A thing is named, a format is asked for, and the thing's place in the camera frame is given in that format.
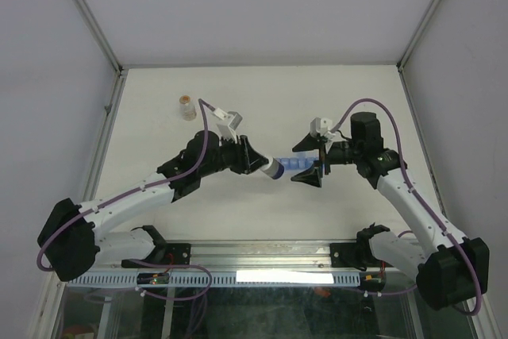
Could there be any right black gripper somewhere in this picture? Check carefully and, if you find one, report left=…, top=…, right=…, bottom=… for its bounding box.
left=291, top=132, right=361, bottom=187

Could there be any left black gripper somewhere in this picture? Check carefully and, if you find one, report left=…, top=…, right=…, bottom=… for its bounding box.
left=199, top=133, right=267, bottom=179

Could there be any blue weekly pill organizer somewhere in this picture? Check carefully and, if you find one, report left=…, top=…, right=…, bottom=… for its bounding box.
left=277, top=152, right=318, bottom=171

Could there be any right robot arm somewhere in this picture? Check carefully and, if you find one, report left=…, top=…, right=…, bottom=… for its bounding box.
left=292, top=112, right=490, bottom=310

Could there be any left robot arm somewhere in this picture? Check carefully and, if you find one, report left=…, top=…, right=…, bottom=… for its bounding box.
left=37, top=130, right=284, bottom=282

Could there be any small clear orange-capped vial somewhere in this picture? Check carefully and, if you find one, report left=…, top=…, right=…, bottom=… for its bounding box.
left=179, top=94, right=197, bottom=121

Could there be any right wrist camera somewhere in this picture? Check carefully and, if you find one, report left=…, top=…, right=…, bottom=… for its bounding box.
left=310, top=117, right=335, bottom=140

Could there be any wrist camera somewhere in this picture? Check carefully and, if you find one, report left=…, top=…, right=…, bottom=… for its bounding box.
left=310, top=117, right=335, bottom=140
left=212, top=108, right=243, bottom=143

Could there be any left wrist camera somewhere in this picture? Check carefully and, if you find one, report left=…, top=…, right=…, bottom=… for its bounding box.
left=212, top=108, right=243, bottom=143

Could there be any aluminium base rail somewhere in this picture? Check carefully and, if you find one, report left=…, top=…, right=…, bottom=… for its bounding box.
left=85, top=239, right=421, bottom=272

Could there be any white slotted cable duct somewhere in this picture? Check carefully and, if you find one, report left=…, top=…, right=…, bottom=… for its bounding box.
left=68, top=270, right=360, bottom=288

